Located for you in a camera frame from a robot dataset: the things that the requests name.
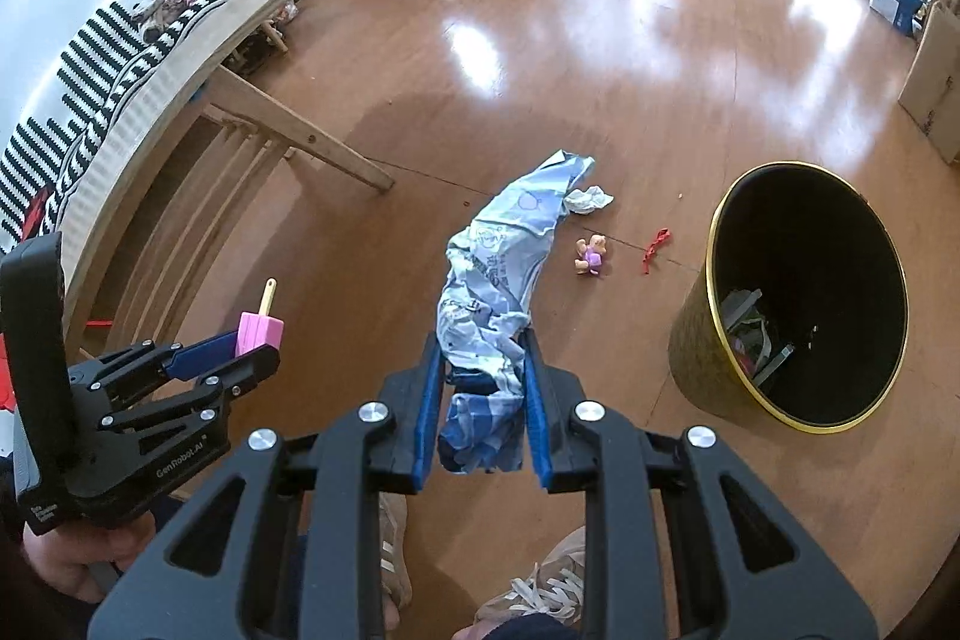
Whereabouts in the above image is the wooden bench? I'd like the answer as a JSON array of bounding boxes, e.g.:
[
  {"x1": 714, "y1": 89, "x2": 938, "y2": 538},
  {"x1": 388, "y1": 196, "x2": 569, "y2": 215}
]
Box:
[{"x1": 56, "y1": 0, "x2": 397, "y2": 350}]

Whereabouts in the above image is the blue grey plastic bag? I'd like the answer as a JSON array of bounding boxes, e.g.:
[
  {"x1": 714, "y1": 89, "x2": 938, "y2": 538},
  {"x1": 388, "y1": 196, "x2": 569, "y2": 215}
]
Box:
[{"x1": 436, "y1": 151, "x2": 598, "y2": 477}]

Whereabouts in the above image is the crumpled white tissue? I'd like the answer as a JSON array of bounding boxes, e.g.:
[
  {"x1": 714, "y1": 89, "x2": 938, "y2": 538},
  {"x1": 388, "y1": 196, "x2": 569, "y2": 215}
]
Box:
[{"x1": 564, "y1": 185, "x2": 615, "y2": 216}]

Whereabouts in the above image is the person's right leg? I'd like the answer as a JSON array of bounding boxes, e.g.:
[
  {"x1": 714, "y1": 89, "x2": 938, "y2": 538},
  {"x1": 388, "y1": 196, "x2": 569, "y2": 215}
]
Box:
[{"x1": 450, "y1": 613, "x2": 580, "y2": 640}]

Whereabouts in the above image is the pink popsicle toy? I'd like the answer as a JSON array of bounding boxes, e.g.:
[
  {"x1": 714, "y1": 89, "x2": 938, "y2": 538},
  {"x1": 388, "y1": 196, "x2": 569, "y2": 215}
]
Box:
[{"x1": 235, "y1": 280, "x2": 287, "y2": 360}]

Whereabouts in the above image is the brown cardboard box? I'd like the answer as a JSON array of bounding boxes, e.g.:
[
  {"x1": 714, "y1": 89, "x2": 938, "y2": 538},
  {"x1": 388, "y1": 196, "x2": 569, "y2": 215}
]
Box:
[{"x1": 898, "y1": 0, "x2": 960, "y2": 166}]

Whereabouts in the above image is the black white striped blanket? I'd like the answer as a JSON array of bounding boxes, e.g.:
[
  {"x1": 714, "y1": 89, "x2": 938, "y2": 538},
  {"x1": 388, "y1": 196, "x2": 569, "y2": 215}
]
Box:
[{"x1": 0, "y1": 0, "x2": 253, "y2": 253}]

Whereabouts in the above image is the grey green packet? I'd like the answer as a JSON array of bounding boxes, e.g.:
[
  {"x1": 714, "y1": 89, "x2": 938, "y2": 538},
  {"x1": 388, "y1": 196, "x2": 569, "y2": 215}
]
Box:
[{"x1": 720, "y1": 288, "x2": 765, "y2": 335}]

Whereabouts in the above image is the black gold patterned trash bin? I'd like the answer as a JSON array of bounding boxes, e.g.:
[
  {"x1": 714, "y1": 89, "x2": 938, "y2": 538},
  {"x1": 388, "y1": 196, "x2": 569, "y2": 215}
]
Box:
[{"x1": 667, "y1": 161, "x2": 909, "y2": 435}]

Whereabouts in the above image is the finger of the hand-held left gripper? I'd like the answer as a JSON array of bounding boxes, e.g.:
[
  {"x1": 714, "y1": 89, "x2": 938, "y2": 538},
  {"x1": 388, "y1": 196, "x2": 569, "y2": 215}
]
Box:
[
  {"x1": 97, "y1": 346, "x2": 283, "y2": 435},
  {"x1": 70, "y1": 332, "x2": 242, "y2": 390}
]

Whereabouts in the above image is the person's left shoe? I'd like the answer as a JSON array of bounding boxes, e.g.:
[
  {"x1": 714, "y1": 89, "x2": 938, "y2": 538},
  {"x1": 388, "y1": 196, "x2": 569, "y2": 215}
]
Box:
[{"x1": 377, "y1": 494, "x2": 413, "y2": 615}]

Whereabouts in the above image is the red ribbon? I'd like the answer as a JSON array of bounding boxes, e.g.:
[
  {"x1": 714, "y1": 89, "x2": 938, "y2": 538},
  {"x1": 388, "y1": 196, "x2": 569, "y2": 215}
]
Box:
[{"x1": 641, "y1": 227, "x2": 673, "y2": 276}]

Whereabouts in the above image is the small purple doll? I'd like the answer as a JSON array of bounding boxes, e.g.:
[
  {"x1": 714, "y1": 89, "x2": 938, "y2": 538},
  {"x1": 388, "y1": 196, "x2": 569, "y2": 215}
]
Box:
[{"x1": 574, "y1": 233, "x2": 611, "y2": 277}]

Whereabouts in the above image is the person's shoe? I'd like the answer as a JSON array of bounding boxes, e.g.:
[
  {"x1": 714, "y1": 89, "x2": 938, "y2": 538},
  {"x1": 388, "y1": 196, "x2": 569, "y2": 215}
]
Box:
[
  {"x1": 377, "y1": 494, "x2": 413, "y2": 615},
  {"x1": 474, "y1": 526, "x2": 588, "y2": 626}
]

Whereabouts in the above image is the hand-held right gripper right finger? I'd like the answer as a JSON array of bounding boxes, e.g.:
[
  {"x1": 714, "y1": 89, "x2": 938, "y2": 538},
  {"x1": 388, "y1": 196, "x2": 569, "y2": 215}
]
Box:
[{"x1": 521, "y1": 329, "x2": 879, "y2": 640}]

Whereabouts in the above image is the person's right shoe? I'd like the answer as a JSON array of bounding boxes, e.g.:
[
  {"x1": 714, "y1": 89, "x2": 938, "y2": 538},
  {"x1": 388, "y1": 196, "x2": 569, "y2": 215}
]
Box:
[{"x1": 474, "y1": 526, "x2": 588, "y2": 626}]

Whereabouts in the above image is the person's left hand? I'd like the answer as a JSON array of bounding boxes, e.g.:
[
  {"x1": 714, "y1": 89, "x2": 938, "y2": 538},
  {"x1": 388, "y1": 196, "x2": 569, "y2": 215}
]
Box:
[{"x1": 22, "y1": 510, "x2": 159, "y2": 600}]

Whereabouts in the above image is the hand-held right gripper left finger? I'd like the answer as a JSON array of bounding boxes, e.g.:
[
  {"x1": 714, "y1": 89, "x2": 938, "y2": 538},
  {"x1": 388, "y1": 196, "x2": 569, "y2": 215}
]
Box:
[{"x1": 88, "y1": 329, "x2": 446, "y2": 640}]

